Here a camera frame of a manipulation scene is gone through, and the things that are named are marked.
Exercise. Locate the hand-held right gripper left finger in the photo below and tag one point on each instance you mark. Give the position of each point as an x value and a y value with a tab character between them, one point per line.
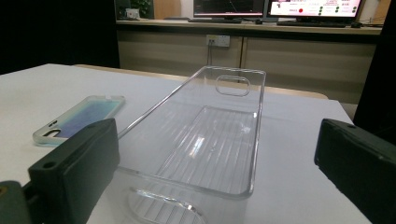
74	168

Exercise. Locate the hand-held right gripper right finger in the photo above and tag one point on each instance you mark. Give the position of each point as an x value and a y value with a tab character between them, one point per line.
361	168

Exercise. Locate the teal phone case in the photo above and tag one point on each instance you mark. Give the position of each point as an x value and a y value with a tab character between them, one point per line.
87	115

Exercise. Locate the clear plastic storage box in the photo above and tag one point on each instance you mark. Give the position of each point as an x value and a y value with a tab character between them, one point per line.
205	149

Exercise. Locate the white table sheet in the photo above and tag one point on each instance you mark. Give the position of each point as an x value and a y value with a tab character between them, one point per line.
292	149

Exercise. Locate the black curtain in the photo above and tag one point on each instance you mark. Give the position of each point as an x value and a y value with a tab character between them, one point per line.
56	31
379	77

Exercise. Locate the long beige counter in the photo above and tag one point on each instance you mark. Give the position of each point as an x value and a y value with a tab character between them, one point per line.
305	62

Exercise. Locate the black computer mouse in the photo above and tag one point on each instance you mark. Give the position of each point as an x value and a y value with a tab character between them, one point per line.
259	21
356	25

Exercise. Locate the black keyboard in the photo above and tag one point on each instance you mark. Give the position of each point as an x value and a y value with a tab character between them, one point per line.
214	20
311	24

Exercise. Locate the small white box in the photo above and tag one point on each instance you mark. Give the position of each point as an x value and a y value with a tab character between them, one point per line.
132	13

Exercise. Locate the computer monitor with white screen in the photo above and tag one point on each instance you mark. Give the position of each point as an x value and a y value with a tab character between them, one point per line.
314	7

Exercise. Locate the green potted plant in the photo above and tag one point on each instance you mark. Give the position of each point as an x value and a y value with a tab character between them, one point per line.
141	6

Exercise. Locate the computer monitor with dark screen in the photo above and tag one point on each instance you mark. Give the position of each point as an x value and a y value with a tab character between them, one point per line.
229	6

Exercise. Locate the white wall socket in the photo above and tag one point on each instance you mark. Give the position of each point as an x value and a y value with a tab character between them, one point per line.
219	40

